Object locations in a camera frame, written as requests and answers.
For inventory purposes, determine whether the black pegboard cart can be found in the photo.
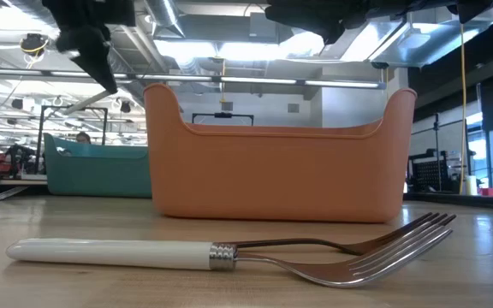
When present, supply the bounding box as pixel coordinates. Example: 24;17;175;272
404;148;461;193

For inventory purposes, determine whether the long ceiling light bar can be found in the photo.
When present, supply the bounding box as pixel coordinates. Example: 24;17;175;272
0;67;387;90

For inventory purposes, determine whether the grey ceiling box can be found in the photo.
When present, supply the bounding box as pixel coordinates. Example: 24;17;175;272
248;11;282;44

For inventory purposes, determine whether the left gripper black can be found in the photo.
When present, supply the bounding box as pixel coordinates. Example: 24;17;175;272
43;0;136;95

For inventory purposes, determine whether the black light stand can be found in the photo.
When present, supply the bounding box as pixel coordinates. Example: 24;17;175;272
432;113;443;151

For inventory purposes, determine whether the orange plastic bin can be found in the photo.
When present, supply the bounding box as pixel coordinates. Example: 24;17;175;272
142;83;418;224

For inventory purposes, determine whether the black metal rig frame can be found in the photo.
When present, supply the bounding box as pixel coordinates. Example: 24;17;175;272
35;104;109;175

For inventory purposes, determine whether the teal plastic bin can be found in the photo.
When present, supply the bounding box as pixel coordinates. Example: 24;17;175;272
43;132;153;199

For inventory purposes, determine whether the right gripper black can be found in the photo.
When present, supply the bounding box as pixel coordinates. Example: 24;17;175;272
265;0;410;45

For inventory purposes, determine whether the white-handled silver fork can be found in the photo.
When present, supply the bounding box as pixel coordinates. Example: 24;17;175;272
5;226;454;288
63;88;111;116

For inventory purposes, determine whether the black frame with camera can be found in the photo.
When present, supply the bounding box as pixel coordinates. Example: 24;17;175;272
191;111;255;130

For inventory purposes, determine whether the yellow cable reel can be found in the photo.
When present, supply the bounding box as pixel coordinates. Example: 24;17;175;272
19;33;50;57

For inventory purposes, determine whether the silver spiral air duct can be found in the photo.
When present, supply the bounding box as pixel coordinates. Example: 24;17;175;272
143;0;186;38

